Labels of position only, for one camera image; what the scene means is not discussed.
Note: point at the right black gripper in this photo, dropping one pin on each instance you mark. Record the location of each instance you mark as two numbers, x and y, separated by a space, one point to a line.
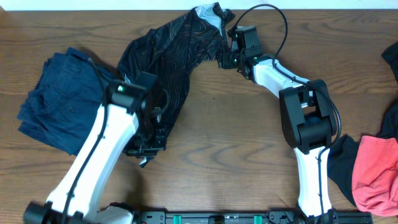
224 59

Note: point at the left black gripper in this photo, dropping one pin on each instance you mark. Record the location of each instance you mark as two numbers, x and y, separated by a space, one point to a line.
149 149

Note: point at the black printed cycling jersey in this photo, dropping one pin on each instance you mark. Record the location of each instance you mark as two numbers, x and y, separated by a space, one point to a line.
173 51

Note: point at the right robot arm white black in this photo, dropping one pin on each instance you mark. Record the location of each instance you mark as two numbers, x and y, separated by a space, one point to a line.
307 118

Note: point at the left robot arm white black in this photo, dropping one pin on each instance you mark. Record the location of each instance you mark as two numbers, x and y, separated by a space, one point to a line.
126 121

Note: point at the folded navy blue shirt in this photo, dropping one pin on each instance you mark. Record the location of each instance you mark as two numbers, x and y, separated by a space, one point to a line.
61 109

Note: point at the black garment in pile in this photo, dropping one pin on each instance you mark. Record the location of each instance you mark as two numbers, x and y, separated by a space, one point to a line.
341 159

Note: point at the red garment in pile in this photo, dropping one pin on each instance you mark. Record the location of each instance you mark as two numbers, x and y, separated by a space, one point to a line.
374 180

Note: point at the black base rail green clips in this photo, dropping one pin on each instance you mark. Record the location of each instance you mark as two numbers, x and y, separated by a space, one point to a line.
224 217

